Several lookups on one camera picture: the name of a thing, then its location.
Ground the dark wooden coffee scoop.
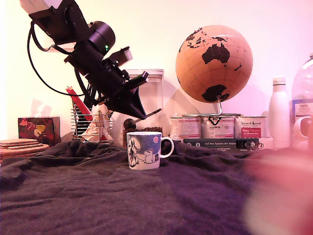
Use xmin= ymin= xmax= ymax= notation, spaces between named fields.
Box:
xmin=123 ymin=108 xmax=162 ymax=130

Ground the person's hand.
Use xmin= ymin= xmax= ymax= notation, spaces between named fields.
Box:
xmin=244 ymin=146 xmax=313 ymax=235

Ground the clear container white lid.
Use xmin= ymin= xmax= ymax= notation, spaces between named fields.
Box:
xmin=120 ymin=69 xmax=165 ymax=149

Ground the red chopstick sleeve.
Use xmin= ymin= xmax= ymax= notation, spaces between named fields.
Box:
xmin=65 ymin=85 xmax=93 ymax=122

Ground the illustrated white blue mug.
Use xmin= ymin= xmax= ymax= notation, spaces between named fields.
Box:
xmin=126 ymin=131 xmax=175 ymax=171

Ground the white tin pink text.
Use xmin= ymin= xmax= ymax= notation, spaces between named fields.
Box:
xmin=169 ymin=117 xmax=202 ymax=140

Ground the white tissue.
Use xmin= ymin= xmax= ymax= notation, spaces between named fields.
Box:
xmin=28 ymin=97 xmax=52 ymax=118

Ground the metal globe stand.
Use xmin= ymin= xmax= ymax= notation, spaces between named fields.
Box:
xmin=181 ymin=95 xmax=244 ymax=118

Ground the floral dark tissue box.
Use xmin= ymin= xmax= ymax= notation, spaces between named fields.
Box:
xmin=17 ymin=117 xmax=61 ymax=147

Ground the cork globe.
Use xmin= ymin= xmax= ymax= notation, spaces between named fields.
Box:
xmin=175 ymin=24 xmax=253 ymax=104

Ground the white tin black arrow symbol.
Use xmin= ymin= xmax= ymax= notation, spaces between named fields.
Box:
xmin=201 ymin=116 xmax=235 ymax=140

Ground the black printed flat box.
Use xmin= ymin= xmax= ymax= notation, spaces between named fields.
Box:
xmin=183 ymin=139 xmax=260 ymax=155

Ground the dark grey cloth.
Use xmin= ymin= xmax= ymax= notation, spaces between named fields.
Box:
xmin=0 ymin=141 xmax=313 ymax=235

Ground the square cork coaster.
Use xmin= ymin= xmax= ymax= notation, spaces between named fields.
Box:
xmin=0 ymin=142 xmax=39 ymax=147
xmin=0 ymin=145 xmax=43 ymax=149
xmin=0 ymin=139 xmax=37 ymax=144

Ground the round cork trivet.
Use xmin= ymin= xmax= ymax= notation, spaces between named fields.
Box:
xmin=0 ymin=152 xmax=47 ymax=159
xmin=0 ymin=146 xmax=50 ymax=155

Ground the white tin red label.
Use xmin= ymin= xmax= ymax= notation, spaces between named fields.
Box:
xmin=234 ymin=116 xmax=268 ymax=139

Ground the white metal bottle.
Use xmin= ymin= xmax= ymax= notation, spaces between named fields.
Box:
xmin=268 ymin=76 xmax=291 ymax=150

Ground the large clear water bottle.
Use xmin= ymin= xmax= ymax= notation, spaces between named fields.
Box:
xmin=291 ymin=51 xmax=313 ymax=147

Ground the chrome wire utensil rack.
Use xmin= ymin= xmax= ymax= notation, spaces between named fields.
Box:
xmin=70 ymin=102 xmax=115 ymax=144

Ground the long black looping cable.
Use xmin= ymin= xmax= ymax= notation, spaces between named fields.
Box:
xmin=27 ymin=21 xmax=85 ymax=97

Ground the short black flat cable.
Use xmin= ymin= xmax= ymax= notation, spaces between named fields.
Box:
xmin=30 ymin=21 xmax=74 ymax=57

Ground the small white round camera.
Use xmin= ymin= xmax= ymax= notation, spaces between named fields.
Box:
xmin=292 ymin=116 xmax=311 ymax=147

